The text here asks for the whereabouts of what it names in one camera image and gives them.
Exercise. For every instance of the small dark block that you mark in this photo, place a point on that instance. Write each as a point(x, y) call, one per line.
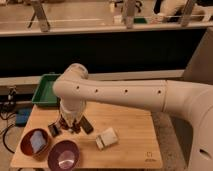
point(54, 130)

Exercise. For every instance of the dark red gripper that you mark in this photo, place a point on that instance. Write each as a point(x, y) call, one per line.
point(72, 128)

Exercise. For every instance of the white paper cup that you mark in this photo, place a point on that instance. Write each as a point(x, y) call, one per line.
point(107, 138)

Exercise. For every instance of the black rectangular block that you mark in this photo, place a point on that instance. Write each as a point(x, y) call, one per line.
point(87, 127)

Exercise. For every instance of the brown bowl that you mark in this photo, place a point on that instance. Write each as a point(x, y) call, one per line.
point(25, 144)

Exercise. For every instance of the blue box on floor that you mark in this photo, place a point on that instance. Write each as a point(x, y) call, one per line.
point(22, 116)

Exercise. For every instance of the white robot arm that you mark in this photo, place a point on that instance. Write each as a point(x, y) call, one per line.
point(192, 102)

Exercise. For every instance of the green plastic tray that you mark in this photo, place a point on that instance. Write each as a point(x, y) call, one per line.
point(44, 95)

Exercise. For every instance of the purple bowl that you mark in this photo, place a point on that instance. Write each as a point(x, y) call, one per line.
point(63, 156)

